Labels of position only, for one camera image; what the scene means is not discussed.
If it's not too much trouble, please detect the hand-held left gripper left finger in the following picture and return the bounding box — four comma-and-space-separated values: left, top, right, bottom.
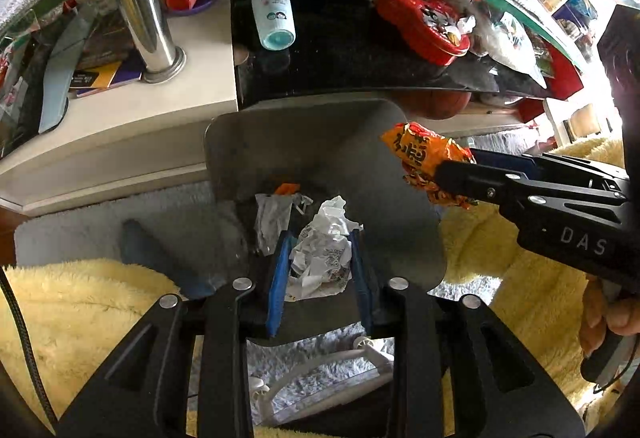
57, 230, 294, 438

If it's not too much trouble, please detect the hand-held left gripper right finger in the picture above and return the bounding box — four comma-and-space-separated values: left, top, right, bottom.
350, 228, 586, 438

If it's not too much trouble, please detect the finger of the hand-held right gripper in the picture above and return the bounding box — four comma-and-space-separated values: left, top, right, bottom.
470, 147, 629, 192
434, 159, 629, 220

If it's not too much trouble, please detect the white printed paper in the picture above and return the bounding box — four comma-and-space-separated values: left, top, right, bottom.
284, 195, 364, 303

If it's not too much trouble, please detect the clear plastic bag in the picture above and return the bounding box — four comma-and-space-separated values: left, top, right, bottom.
254, 191, 301, 255

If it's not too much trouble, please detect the orange snack wrapper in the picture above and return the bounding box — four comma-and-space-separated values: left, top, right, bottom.
381, 120, 479, 210

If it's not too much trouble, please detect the grey waste bin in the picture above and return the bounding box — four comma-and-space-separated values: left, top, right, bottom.
204, 99, 447, 350

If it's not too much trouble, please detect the person's right hand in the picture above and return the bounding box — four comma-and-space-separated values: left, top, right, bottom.
579, 275, 640, 360

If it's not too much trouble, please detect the brown basketball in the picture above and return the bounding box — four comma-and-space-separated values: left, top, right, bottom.
418, 87, 474, 122

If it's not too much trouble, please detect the printed white plastic bag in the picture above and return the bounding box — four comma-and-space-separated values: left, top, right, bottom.
482, 12, 549, 89

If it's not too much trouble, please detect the blue round tin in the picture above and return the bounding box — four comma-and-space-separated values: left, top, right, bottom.
554, 0, 599, 40

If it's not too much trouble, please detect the red tin box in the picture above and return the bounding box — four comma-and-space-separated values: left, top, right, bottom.
374, 0, 472, 67

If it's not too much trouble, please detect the black glass table shelf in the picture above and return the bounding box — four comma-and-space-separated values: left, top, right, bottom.
232, 0, 552, 110

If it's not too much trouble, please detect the grey shaggy rug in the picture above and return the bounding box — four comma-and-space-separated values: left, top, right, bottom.
14, 179, 501, 430

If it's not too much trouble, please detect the white table base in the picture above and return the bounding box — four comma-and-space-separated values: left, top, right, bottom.
0, 0, 239, 220

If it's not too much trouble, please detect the person's yellow fleece clothing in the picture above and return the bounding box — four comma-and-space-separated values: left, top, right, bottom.
0, 137, 640, 438

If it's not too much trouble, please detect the purple notebook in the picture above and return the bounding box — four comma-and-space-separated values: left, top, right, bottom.
69, 51, 149, 98

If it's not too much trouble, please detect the white teal spray bottle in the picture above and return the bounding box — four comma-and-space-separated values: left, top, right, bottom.
244, 0, 297, 52

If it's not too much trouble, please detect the chrome table leg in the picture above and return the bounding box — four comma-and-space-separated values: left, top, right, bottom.
107, 0, 187, 85

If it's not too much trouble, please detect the grey blue plastic strip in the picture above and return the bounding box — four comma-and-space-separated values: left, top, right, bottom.
38, 5, 101, 135

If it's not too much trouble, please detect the black braided cable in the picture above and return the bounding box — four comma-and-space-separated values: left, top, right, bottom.
0, 267, 59, 425

